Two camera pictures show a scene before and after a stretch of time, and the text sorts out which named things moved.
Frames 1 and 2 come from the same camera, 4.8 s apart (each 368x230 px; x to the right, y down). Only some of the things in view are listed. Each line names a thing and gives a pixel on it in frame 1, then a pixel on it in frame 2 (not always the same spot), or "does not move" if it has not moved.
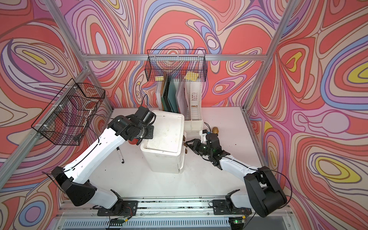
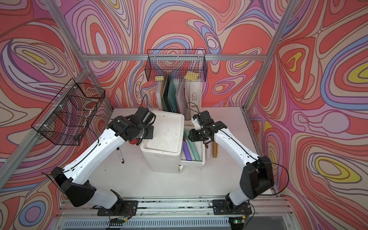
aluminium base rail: x=171 y=213 does not move
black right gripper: x=194 y=146 → x=192 y=133
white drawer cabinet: x=165 y=152 does not move
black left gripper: x=150 y=135 does not move
